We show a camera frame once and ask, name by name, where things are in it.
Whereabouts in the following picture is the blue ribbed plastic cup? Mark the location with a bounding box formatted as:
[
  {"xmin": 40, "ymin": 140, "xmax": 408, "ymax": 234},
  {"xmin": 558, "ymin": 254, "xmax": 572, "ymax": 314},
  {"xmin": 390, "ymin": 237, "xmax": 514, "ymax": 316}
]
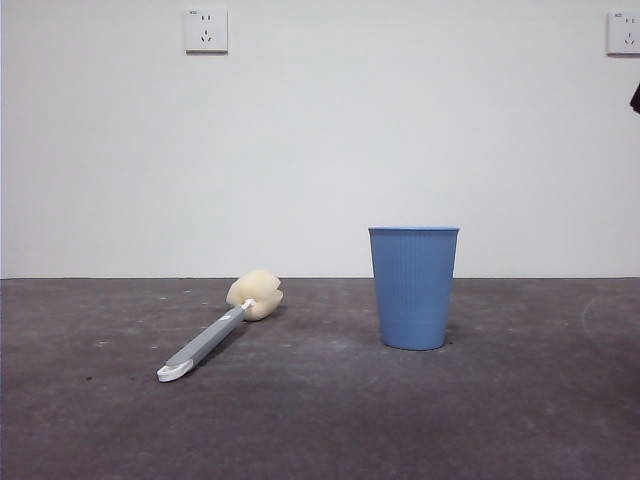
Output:
[{"xmin": 368, "ymin": 225, "xmax": 461, "ymax": 351}]

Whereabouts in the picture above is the grey cup brush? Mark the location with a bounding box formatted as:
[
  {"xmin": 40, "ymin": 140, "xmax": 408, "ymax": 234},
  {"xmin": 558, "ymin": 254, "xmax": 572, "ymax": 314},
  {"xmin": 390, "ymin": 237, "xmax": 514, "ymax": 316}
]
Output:
[{"xmin": 156, "ymin": 268, "xmax": 285, "ymax": 385}]

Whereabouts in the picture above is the white wall socket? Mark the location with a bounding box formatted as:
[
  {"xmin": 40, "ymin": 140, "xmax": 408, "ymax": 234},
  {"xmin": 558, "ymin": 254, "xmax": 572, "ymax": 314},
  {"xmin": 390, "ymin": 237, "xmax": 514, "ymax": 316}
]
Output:
[
  {"xmin": 606, "ymin": 10, "xmax": 640, "ymax": 57},
  {"xmin": 185, "ymin": 7, "xmax": 230, "ymax": 55}
]

